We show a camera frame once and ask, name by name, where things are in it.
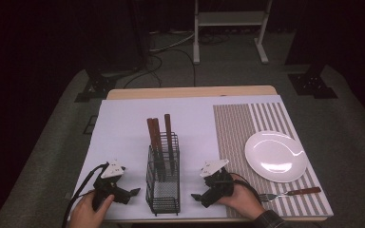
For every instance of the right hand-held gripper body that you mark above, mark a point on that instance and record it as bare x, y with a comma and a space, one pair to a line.
218, 186

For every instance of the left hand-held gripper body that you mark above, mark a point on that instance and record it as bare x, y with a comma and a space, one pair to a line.
107, 185

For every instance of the person's right hand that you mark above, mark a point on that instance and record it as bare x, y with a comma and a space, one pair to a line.
242, 199

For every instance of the person's left hand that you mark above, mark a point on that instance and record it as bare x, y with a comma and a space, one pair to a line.
87, 212

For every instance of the striped placemat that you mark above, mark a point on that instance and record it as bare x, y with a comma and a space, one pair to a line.
234, 133

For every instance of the white table sheet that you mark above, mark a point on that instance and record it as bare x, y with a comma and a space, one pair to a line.
123, 126

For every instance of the white plate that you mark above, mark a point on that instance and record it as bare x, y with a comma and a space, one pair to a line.
275, 156

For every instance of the black stand base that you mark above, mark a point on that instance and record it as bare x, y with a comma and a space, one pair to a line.
96, 85
310, 84

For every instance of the white metal stand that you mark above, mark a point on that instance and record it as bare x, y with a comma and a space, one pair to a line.
229, 18

